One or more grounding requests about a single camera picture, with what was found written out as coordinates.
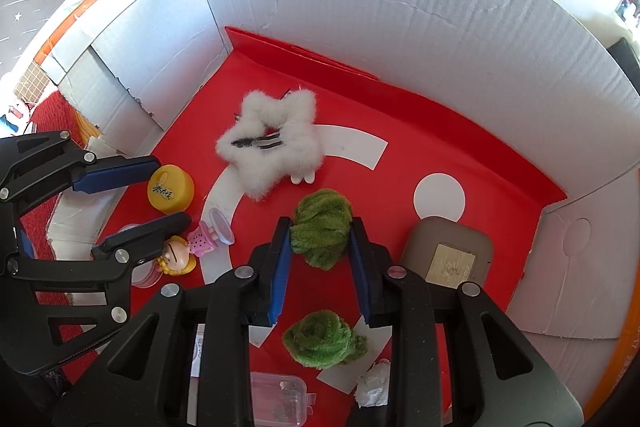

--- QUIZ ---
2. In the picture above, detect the orange cardboard box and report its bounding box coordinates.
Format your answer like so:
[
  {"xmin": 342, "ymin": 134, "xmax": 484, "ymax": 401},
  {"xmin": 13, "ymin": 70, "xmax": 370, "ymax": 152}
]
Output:
[{"xmin": 15, "ymin": 0, "xmax": 640, "ymax": 427}]

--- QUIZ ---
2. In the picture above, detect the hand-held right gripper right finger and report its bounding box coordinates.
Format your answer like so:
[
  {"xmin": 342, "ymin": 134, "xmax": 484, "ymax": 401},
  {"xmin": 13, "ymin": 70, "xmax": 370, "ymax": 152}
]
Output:
[{"xmin": 345, "ymin": 217, "xmax": 586, "ymax": 427}]

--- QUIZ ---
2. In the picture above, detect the red knitted blanket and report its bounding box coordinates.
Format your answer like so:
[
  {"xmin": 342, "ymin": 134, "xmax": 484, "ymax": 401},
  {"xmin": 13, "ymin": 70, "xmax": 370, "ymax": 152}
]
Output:
[{"xmin": 20, "ymin": 89, "xmax": 96, "ymax": 258}]

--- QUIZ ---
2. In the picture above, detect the clear plastic box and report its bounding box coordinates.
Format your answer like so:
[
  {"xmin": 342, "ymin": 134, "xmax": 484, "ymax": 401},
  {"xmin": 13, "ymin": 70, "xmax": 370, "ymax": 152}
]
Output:
[{"xmin": 249, "ymin": 371, "xmax": 316, "ymax": 427}]

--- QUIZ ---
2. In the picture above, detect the yellow round tin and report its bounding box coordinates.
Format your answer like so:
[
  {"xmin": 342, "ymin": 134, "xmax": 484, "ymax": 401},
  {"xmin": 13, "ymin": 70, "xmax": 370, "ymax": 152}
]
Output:
[{"xmin": 147, "ymin": 164, "xmax": 195, "ymax": 214}]

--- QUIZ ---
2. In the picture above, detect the white fuzzy star hair clip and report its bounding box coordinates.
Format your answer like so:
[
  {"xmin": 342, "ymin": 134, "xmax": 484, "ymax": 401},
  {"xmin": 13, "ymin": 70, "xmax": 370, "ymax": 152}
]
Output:
[{"xmin": 215, "ymin": 88, "xmax": 323, "ymax": 202}]

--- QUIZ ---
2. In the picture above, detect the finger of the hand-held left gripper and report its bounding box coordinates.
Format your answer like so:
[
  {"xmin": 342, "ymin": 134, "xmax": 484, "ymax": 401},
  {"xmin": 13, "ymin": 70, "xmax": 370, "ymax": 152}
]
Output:
[
  {"xmin": 0, "ymin": 212, "xmax": 193, "ymax": 375},
  {"xmin": 0, "ymin": 130, "xmax": 162, "ymax": 208}
]

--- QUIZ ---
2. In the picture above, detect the yellow-haired pink doll figurine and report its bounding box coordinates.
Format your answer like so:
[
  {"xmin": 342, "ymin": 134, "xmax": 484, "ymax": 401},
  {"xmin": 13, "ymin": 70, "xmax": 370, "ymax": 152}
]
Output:
[{"xmin": 157, "ymin": 207, "xmax": 236, "ymax": 278}]

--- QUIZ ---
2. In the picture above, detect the rice ball plush toy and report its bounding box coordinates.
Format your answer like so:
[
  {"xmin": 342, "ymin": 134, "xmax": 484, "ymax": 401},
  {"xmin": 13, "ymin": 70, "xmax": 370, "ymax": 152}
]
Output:
[{"xmin": 352, "ymin": 357, "xmax": 393, "ymax": 409}]

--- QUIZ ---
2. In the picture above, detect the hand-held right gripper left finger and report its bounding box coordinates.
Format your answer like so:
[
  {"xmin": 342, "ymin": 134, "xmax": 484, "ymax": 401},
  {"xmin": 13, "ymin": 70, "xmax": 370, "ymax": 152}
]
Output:
[{"xmin": 52, "ymin": 217, "xmax": 293, "ymax": 427}]

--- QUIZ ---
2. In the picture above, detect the grey hard case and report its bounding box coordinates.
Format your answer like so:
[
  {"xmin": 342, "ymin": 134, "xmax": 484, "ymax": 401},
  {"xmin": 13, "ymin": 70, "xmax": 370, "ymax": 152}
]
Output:
[{"xmin": 400, "ymin": 217, "xmax": 495, "ymax": 289}]

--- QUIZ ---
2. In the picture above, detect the dark cloth covered table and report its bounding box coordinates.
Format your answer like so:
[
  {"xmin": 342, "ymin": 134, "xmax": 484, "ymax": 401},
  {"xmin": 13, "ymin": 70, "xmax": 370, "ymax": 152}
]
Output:
[{"xmin": 607, "ymin": 38, "xmax": 640, "ymax": 70}]

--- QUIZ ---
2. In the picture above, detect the green fuzzy scrunchie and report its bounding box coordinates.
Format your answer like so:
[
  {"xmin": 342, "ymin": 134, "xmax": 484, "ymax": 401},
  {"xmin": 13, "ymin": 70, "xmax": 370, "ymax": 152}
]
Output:
[
  {"xmin": 289, "ymin": 188, "xmax": 353, "ymax": 272},
  {"xmin": 281, "ymin": 309, "xmax": 370, "ymax": 369}
]

